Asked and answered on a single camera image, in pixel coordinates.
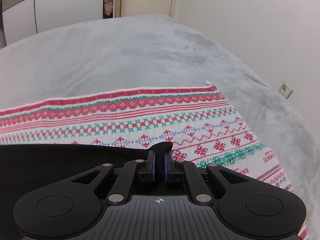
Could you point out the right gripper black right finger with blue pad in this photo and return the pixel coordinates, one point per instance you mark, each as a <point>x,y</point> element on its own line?
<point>172,169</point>

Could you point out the white and brown wardrobe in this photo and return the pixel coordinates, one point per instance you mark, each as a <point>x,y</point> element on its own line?
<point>24,18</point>

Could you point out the right wall socket plate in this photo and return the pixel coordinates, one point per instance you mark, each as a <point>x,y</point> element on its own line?
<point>285,90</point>

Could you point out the grey plush bed cover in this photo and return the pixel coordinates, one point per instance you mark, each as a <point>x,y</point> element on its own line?
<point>156,51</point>

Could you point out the black pants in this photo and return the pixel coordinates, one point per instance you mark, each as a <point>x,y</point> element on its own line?
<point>60,191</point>

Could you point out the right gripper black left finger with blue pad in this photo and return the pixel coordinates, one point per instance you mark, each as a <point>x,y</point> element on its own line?
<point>146,171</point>

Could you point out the red green patterned knit blanket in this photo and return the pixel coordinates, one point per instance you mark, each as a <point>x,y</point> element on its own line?
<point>233,186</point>

